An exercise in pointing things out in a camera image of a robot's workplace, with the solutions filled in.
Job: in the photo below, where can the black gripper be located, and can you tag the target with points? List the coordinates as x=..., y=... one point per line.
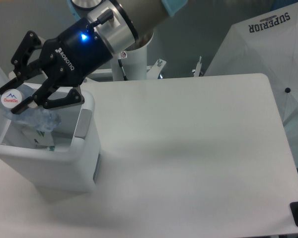
x=66, y=60

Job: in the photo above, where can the crushed clear plastic bottle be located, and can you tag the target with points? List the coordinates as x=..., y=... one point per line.
x=37, y=118

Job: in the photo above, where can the clear plastic wrapper bag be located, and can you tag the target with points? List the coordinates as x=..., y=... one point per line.
x=40, y=139

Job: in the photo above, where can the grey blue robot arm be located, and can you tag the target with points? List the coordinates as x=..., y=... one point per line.
x=109, y=28

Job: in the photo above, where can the white trash can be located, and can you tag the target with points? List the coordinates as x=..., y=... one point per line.
x=73, y=164

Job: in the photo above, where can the white superior umbrella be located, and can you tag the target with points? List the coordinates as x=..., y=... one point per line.
x=266, y=44

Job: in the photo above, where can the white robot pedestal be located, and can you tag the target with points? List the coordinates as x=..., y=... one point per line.
x=137, y=52

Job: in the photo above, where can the white metal base frame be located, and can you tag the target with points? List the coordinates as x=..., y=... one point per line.
x=149, y=70

